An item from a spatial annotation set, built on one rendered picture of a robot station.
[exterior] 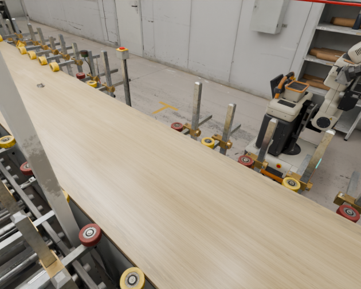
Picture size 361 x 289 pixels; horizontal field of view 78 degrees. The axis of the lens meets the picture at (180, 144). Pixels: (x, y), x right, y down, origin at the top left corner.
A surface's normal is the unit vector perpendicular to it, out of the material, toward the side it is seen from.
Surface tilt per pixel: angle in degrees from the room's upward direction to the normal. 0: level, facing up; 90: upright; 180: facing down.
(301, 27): 90
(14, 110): 90
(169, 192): 0
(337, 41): 90
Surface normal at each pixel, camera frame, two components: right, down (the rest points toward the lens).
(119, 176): 0.04, -0.79
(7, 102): 0.76, 0.42
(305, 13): -0.65, 0.45
